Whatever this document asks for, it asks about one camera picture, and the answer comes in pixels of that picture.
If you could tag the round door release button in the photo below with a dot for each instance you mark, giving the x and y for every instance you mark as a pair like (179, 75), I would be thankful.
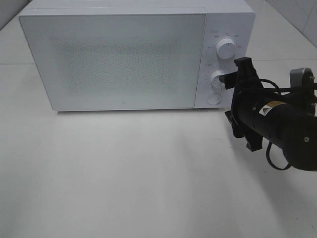
(214, 99)

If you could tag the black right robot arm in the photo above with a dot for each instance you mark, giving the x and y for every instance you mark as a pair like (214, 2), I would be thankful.
(284, 116)

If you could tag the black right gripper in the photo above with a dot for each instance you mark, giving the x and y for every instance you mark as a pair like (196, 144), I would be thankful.
(244, 81)

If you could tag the upper white power knob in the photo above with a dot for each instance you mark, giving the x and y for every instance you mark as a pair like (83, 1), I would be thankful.
(226, 48)

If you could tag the white microwave oven body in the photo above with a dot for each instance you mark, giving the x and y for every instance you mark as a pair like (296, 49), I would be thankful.
(232, 18)

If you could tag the white timer knob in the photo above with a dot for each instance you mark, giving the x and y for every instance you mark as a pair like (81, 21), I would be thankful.
(215, 81)

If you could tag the white microwave door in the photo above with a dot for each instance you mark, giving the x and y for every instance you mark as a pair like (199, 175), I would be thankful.
(120, 62)

